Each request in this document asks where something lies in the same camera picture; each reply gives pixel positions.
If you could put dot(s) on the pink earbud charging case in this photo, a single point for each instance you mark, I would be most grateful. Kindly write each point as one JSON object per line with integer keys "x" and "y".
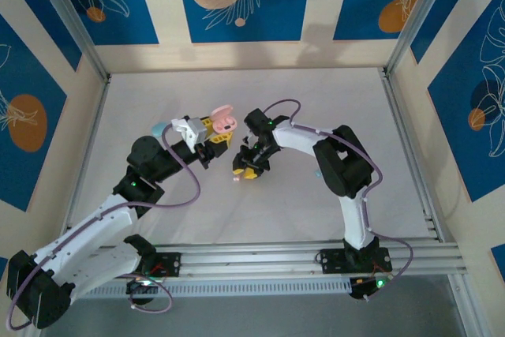
{"x": 223, "y": 114}

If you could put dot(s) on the aluminium frame post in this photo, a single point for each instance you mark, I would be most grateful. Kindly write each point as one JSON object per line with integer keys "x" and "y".
{"x": 71, "y": 17}
{"x": 419, "y": 17}

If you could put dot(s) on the black controller board green light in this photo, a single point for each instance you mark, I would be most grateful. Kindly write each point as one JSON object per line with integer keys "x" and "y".
{"x": 138, "y": 286}
{"x": 361, "y": 289}

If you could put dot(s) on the aluminium side rail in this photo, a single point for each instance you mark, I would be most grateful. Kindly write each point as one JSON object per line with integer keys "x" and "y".
{"x": 87, "y": 147}
{"x": 410, "y": 147}

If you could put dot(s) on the aluminium cross rail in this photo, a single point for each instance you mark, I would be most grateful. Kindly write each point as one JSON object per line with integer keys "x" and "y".
{"x": 256, "y": 258}

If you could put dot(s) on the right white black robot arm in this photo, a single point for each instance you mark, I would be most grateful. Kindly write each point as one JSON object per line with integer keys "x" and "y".
{"x": 300, "y": 141}

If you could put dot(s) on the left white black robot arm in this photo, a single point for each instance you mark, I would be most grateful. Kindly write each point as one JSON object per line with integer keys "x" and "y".
{"x": 87, "y": 226}

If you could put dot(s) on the light blue earbud charging case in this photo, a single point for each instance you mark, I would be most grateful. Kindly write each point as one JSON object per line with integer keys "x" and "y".
{"x": 158, "y": 128}

